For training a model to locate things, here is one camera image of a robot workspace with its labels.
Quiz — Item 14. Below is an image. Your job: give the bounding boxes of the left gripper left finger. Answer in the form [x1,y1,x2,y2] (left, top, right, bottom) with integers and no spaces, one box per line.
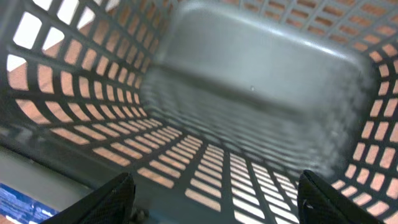
[42,172,136,224]

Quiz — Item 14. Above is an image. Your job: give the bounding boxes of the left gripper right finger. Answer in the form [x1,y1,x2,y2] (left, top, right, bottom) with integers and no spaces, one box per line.
[297,170,383,224]

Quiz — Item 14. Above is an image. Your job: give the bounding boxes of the blue rectangular carton box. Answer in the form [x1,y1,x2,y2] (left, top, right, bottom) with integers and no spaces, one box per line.
[1,184,59,224]

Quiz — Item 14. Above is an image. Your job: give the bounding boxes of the grey plastic basket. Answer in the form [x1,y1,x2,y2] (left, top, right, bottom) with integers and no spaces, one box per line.
[1,1,397,223]

